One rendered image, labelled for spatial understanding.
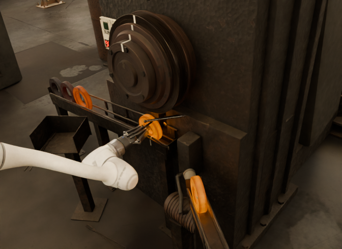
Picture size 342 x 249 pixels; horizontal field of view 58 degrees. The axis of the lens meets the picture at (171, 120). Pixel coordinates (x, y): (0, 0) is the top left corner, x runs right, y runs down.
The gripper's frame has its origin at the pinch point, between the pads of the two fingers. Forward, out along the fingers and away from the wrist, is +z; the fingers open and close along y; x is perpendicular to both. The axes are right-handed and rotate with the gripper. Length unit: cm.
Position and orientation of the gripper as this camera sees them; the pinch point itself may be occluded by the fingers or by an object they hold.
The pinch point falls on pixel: (149, 125)
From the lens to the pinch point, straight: 165.0
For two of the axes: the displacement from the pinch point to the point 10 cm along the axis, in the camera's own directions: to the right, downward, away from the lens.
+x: -1.1, -8.0, -5.9
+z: 6.8, -4.9, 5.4
